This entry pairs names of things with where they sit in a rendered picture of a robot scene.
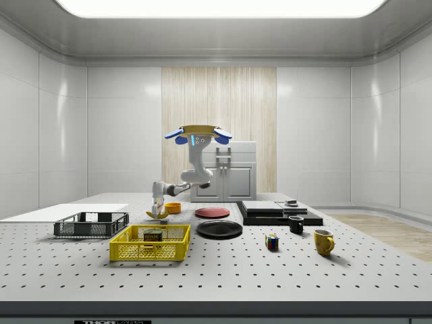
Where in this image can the yellow bowl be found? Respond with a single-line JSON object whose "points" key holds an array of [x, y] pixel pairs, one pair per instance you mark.
{"points": [[173, 208]]}

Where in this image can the grey cube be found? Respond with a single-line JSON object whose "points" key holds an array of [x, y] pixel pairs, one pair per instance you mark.
{"points": [[164, 222]]}

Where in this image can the white cabinet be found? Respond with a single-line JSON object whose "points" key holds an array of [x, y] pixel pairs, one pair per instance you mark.
{"points": [[236, 182]]}

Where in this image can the black plate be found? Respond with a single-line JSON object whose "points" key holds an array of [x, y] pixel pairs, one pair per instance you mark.
{"points": [[219, 229]]}

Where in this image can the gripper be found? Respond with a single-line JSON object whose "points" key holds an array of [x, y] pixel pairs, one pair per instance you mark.
{"points": [[156, 208]]}

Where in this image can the red plate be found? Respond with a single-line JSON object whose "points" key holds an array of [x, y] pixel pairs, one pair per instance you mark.
{"points": [[212, 212]]}

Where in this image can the dark grey basket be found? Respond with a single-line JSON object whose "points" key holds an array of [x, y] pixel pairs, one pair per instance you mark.
{"points": [[87, 229]]}

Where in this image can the banana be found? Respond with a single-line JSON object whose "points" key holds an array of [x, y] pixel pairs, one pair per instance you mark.
{"points": [[163, 215]]}

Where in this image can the black mug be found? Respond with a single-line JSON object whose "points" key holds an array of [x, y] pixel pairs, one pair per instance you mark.
{"points": [[295, 225]]}

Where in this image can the white board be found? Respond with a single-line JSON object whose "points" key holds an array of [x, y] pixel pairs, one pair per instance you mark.
{"points": [[64, 212]]}

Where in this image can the black stove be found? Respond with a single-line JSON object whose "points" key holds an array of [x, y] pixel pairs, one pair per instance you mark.
{"points": [[270, 216]]}

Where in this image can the yellow mug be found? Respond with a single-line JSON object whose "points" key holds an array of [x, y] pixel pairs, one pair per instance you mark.
{"points": [[322, 243]]}

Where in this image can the flat-sided can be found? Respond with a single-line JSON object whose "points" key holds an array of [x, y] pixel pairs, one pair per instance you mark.
{"points": [[152, 236]]}

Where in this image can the puzzle cube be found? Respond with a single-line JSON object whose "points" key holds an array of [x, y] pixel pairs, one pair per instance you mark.
{"points": [[272, 242]]}

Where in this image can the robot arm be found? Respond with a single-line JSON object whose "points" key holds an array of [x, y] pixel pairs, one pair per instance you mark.
{"points": [[196, 158]]}

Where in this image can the yellow basket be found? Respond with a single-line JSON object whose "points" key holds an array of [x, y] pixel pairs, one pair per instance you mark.
{"points": [[148, 251]]}

